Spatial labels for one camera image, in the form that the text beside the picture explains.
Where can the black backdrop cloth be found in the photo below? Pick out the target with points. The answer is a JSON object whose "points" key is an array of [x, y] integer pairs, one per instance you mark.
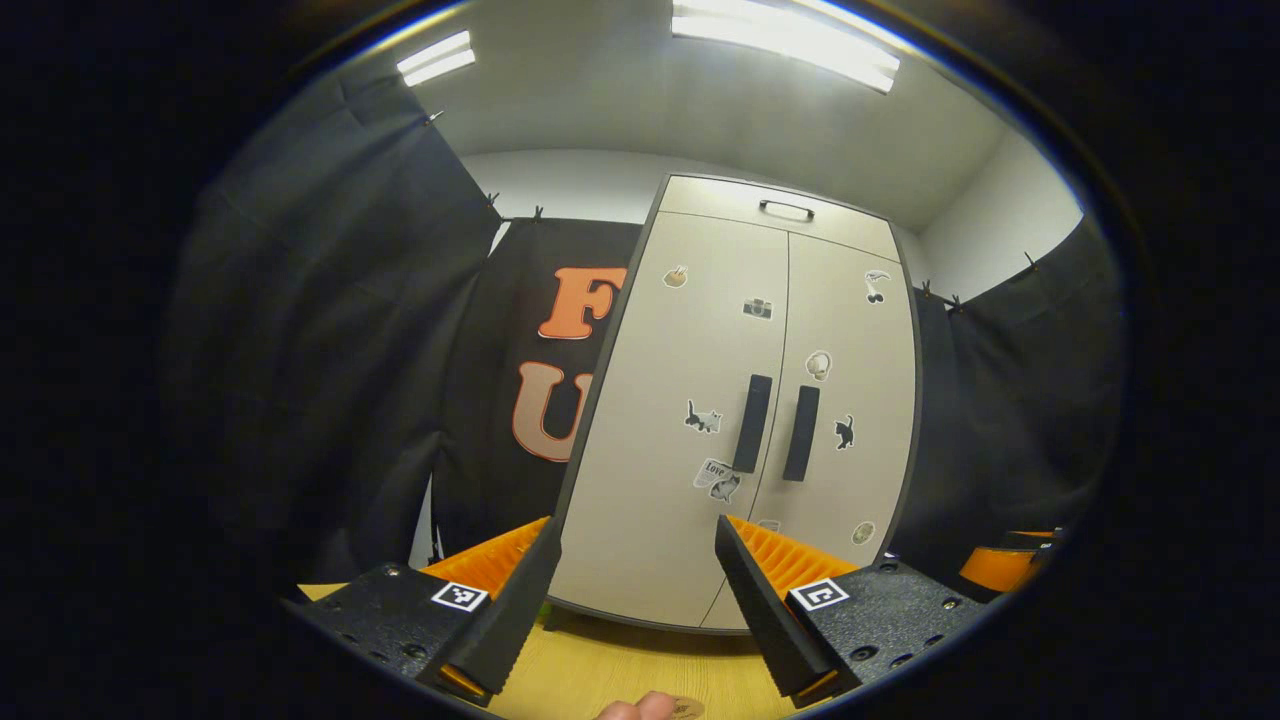
{"points": [[330, 350]]}

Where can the small ceiling light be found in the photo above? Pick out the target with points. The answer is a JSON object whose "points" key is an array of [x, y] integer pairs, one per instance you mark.
{"points": [[436, 58]]}

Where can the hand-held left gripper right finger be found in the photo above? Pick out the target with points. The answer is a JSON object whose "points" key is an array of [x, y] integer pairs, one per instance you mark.
{"points": [[765, 610]]}

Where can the white cabinet door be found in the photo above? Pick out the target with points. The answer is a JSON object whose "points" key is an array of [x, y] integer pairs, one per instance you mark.
{"points": [[870, 480], [650, 400]]}

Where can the white cabinet drawer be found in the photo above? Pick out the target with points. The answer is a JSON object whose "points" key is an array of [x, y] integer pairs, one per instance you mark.
{"points": [[720, 205]]}

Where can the large ceiling light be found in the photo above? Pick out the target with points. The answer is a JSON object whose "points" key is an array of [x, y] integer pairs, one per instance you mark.
{"points": [[790, 40]]}

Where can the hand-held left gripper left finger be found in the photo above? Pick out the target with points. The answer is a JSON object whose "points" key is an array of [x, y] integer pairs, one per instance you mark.
{"points": [[520, 610]]}

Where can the white cabinet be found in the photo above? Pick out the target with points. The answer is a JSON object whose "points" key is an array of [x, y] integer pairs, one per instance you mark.
{"points": [[900, 245]]}

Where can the round brown coaster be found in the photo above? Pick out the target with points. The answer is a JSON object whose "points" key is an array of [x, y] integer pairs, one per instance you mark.
{"points": [[690, 710]]}

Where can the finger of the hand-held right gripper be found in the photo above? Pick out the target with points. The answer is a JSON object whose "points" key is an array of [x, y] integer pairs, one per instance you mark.
{"points": [[1030, 540], [1000, 568]]}

